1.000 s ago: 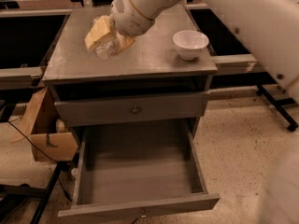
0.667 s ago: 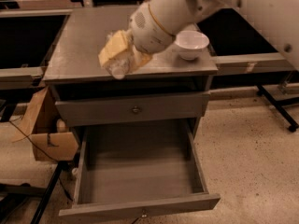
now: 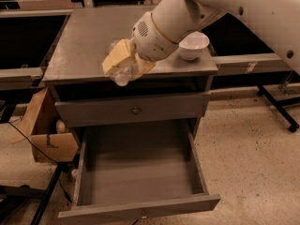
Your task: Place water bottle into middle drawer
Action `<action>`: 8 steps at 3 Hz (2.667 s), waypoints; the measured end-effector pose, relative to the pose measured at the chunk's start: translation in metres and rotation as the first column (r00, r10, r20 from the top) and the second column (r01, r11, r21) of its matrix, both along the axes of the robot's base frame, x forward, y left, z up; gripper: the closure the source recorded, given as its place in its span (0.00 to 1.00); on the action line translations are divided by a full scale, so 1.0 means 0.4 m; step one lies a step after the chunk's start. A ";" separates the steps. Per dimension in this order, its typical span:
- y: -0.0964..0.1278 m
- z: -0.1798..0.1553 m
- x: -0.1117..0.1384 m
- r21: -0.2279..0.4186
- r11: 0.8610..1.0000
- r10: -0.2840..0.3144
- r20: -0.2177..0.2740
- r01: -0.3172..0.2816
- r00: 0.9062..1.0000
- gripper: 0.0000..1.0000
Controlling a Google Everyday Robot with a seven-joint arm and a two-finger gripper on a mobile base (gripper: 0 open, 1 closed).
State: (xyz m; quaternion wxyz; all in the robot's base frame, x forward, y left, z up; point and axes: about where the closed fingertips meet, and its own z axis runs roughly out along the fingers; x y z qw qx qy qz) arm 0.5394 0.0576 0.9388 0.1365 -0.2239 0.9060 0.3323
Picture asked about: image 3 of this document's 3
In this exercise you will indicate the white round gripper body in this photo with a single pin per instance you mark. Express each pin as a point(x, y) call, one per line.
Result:
point(152, 39)

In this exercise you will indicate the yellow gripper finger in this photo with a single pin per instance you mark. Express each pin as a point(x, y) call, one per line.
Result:
point(121, 56)
point(141, 67)

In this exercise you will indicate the clear plastic water bottle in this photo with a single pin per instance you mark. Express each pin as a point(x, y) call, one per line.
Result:
point(123, 76)

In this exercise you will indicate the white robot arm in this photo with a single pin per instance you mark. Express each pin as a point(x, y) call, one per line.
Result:
point(275, 22)

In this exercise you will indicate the grey wooden drawer cabinet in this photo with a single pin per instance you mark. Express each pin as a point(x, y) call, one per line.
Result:
point(75, 71)

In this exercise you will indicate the grey upper drawer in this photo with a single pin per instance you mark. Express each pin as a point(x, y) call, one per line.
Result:
point(118, 110)

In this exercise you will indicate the grey open middle drawer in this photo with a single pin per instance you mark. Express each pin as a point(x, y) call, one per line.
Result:
point(138, 171)

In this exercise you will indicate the white ceramic bowl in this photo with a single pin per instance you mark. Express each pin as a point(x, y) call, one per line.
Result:
point(191, 47)

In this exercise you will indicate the brown cardboard box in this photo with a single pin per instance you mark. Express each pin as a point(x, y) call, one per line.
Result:
point(41, 124)

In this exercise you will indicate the black wheeled base leg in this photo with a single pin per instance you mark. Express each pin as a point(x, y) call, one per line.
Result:
point(280, 106)

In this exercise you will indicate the black metal stand leg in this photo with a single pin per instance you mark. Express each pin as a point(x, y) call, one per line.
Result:
point(47, 195)

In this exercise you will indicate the left grey table rail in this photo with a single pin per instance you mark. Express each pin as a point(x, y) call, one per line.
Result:
point(20, 78)

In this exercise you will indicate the grey table rail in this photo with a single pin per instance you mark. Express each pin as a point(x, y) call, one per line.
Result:
point(20, 78)
point(249, 64)

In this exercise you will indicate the right grey table rail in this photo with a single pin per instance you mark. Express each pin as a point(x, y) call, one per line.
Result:
point(249, 64)

